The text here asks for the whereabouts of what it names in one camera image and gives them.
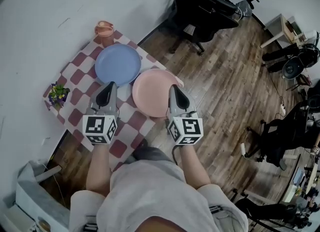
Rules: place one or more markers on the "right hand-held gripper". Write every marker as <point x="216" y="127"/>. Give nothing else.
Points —
<point x="190" y="128"/>

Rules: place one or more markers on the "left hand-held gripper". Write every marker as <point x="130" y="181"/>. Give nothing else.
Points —
<point x="96" y="126"/>

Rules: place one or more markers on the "big pink plate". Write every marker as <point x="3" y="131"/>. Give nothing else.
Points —
<point x="152" y="93"/>

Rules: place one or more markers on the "big blue plate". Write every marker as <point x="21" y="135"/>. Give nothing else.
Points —
<point x="117" y="63"/>

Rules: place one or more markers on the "person's left forearm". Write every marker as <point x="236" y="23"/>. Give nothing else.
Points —
<point x="98" y="171"/>

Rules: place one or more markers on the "person's right forearm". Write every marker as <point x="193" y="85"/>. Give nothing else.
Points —
<point x="193" y="168"/>

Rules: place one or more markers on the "red white checkered tablecloth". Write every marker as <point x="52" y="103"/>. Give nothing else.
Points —
<point x="77" y="93"/>

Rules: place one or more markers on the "potted purple yellow flowers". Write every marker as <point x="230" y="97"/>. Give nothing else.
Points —
<point x="58" y="94"/>

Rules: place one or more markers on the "person's grey trousers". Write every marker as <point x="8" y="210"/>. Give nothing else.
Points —
<point x="152" y="154"/>

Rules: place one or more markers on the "black mesh office chair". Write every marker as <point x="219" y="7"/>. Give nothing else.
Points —
<point x="200" y="23"/>

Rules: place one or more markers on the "person's grey shirt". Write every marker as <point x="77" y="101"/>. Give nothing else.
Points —
<point x="155" y="201"/>

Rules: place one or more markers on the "pale blue cloth covered table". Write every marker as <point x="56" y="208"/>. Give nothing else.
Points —
<point x="42" y="198"/>

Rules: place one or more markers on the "black round hanging device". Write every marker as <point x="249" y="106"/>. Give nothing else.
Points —
<point x="291" y="68"/>

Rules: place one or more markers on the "white wooden desk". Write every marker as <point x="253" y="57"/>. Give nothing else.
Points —
<point x="277" y="28"/>

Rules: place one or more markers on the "black backpack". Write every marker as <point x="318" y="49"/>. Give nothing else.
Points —
<point x="310" y="56"/>

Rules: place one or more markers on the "wooden bowl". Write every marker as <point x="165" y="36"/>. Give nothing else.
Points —
<point x="43" y="226"/>

